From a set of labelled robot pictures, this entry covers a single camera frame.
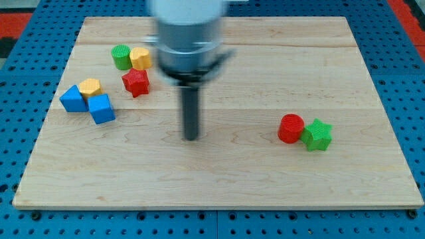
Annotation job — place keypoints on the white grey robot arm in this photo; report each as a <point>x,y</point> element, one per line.
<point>188,40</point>

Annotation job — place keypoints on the red star block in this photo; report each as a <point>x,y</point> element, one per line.
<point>136,82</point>

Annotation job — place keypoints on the green star block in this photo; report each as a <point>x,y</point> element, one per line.
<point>317,135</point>

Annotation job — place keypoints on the blue cube block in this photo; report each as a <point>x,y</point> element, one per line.
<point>101,109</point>

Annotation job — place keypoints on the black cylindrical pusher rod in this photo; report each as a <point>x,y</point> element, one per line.
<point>190,112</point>

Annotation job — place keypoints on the red cylinder block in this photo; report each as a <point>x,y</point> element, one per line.
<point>291,127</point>

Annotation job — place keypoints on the light wooden board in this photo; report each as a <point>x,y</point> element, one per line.
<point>309,66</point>

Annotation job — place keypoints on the yellow heart block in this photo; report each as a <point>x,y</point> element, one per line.
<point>140,58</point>

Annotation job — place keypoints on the green cylinder block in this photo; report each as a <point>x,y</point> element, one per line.
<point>120,54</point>

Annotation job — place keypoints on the yellow hexagon block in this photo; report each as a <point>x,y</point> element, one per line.
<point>90,87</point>

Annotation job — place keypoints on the blue triangular prism block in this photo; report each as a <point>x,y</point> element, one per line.
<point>72,100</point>

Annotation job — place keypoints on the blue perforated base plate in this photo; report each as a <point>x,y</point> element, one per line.
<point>33,68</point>

